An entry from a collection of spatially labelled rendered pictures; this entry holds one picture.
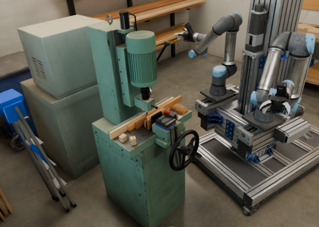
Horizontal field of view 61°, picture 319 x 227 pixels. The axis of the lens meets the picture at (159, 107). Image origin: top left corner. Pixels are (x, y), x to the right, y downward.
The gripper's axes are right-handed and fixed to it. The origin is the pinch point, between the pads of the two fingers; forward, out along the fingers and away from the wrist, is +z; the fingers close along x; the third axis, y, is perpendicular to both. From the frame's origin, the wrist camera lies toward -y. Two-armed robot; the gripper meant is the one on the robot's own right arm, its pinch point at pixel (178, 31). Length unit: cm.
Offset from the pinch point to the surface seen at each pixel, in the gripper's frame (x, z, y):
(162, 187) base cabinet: -107, -66, 71
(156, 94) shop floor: 36, 91, 130
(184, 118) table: -75, -66, 27
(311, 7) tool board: 236, -41, 48
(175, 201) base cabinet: -97, -65, 102
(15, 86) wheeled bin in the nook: -129, 117, 30
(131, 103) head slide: -99, -40, 8
